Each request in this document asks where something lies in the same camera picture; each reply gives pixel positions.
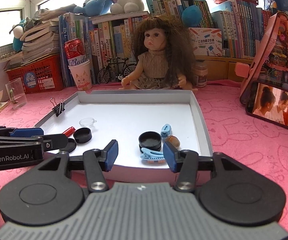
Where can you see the brown-haired doll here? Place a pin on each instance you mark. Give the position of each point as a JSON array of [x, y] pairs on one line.
[[164, 54]]

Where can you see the smartphone showing video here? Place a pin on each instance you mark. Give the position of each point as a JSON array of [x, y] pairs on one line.
[[268, 103]]

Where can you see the red Budweiser can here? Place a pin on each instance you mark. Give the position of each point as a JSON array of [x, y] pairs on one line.
[[75, 52]]

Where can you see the light blue hair clip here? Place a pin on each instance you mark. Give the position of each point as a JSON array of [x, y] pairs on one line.
[[151, 156]]

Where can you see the brown walnut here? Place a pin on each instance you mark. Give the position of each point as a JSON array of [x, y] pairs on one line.
[[173, 140]]

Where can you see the red crayon cap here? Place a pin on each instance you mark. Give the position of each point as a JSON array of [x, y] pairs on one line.
[[69, 131]]

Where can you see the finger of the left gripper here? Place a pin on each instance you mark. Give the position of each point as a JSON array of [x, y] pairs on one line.
[[20, 132], [52, 142]]

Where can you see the white shallow cardboard box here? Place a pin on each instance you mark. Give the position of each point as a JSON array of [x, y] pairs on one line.
[[124, 115]]

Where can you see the black round lid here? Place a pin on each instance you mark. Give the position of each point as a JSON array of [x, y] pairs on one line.
[[70, 147], [82, 135]]

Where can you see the black round container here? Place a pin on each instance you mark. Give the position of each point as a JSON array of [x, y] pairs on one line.
[[150, 140]]

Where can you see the white paper cup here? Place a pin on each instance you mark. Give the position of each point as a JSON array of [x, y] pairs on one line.
[[82, 75]]

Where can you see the clear glass mug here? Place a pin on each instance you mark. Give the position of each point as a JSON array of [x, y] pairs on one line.
[[16, 93]]

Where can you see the red plastic crate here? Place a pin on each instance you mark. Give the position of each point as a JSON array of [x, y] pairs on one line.
[[44, 75]]

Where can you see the stack of books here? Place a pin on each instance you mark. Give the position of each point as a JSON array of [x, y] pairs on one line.
[[41, 36]]

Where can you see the small glass jar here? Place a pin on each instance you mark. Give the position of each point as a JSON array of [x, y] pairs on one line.
[[200, 72]]

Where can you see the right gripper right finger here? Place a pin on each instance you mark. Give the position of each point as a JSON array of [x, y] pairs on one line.
[[172, 156]]

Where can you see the miniature black bicycle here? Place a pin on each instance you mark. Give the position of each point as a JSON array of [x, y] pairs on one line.
[[116, 69]]

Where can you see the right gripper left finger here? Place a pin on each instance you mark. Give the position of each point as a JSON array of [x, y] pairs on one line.
[[109, 155]]

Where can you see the black binder clip on box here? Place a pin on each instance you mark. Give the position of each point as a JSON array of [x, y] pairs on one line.
[[58, 108]]

